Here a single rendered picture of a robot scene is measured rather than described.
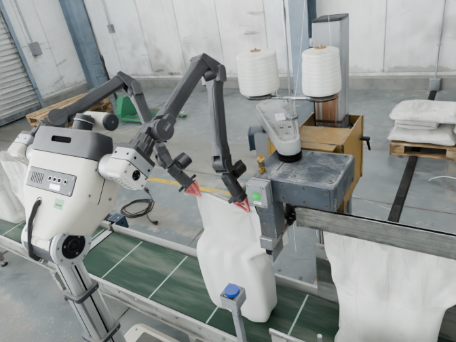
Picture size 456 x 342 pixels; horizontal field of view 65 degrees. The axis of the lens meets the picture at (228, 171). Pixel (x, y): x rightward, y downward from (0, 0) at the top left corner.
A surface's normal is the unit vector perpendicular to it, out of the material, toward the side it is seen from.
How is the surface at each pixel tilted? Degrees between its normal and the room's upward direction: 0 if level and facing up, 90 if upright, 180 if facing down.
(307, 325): 0
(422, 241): 90
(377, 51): 90
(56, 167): 50
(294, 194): 90
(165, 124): 76
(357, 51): 90
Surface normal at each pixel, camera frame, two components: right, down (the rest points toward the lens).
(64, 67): 0.84, 0.14
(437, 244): -0.51, 0.47
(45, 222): -0.49, -0.19
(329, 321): -0.15, -0.87
